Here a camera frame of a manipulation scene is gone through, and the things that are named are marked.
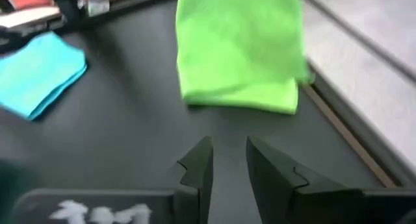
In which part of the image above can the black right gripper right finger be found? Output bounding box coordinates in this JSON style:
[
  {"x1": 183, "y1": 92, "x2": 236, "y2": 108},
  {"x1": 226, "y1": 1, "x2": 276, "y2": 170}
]
[{"x1": 246, "y1": 136, "x2": 365, "y2": 224}]

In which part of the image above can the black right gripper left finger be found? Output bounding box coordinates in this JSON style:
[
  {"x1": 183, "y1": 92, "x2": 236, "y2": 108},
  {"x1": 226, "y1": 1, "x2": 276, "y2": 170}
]
[{"x1": 174, "y1": 136, "x2": 214, "y2": 224}]

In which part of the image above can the lime green microfiber towel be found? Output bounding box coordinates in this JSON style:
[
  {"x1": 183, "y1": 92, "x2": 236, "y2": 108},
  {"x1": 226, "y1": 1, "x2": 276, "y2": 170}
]
[{"x1": 175, "y1": 0, "x2": 311, "y2": 116}]

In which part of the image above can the teal folded microfiber towel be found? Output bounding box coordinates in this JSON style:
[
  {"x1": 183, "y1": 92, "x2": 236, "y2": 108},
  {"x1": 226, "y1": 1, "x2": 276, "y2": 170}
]
[{"x1": 0, "y1": 31, "x2": 88, "y2": 121}]

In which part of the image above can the grey metal bracket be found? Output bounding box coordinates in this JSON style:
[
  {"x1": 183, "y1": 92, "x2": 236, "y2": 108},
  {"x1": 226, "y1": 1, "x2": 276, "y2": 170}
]
[{"x1": 77, "y1": 0, "x2": 110, "y2": 18}]

